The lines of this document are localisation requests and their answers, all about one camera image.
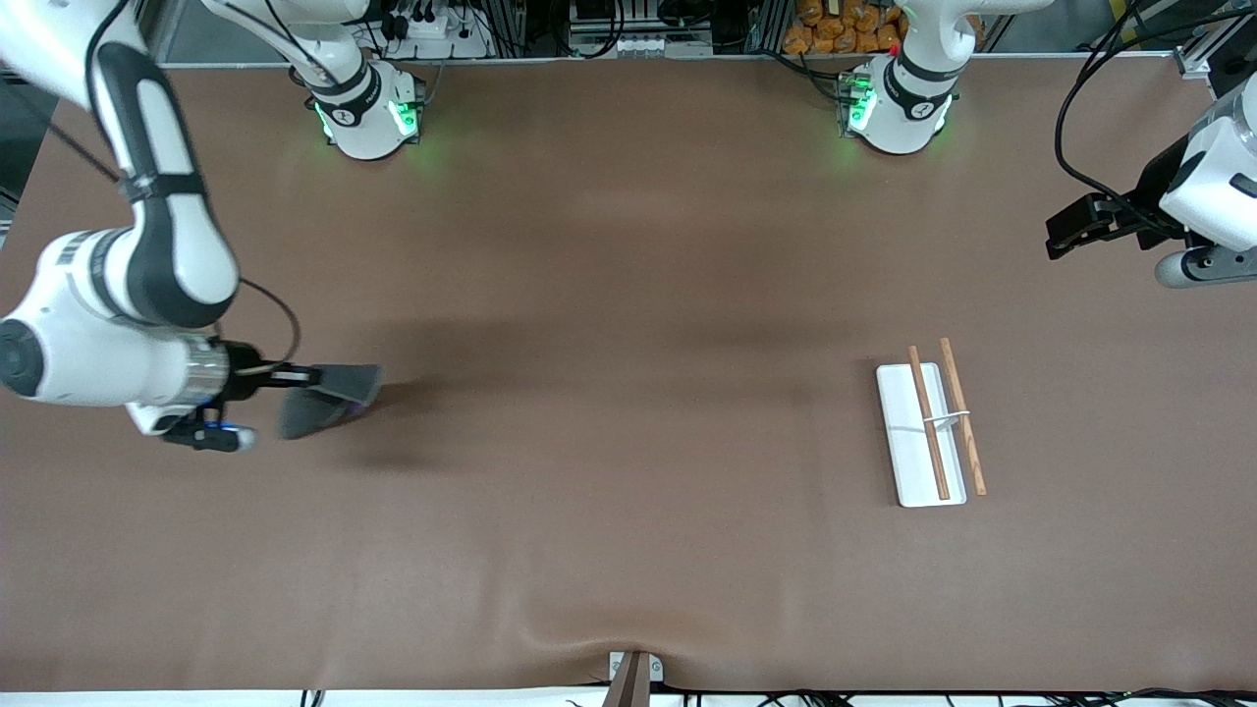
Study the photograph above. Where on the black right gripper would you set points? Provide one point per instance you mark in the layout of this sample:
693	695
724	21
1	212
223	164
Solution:
242	373

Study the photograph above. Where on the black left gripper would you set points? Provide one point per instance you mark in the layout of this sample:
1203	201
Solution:
1142	209

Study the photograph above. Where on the dark grey towel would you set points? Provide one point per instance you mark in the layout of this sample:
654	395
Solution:
334	398

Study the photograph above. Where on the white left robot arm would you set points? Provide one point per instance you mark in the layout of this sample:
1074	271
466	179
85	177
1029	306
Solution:
908	108

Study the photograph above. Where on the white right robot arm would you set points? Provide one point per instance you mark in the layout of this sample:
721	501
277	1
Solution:
69	344

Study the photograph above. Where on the white rack base tray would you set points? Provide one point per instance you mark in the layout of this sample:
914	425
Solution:
901	432

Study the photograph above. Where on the right wooden chopstick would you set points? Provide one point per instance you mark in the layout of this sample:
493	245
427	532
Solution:
964	422

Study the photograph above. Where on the wooden chopstick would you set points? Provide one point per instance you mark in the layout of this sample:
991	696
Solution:
930	432
964	422

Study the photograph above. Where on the left wooden chopstick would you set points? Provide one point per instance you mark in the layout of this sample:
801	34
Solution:
930	432

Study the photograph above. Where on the orange packaged goods pile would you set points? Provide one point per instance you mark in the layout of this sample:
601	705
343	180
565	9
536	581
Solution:
835	29

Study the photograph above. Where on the brown table cover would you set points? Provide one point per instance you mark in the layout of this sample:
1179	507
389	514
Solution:
628	295

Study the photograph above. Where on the white power strip with plugs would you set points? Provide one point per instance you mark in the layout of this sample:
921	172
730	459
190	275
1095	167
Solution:
432	29

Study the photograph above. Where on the white socket bar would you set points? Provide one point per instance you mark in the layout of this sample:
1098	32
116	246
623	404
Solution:
643	44

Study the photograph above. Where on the aluminium frame profile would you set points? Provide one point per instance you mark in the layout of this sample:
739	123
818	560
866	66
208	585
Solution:
1193	61

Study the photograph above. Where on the metal table clamp bracket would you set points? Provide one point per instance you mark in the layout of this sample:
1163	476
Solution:
617	668

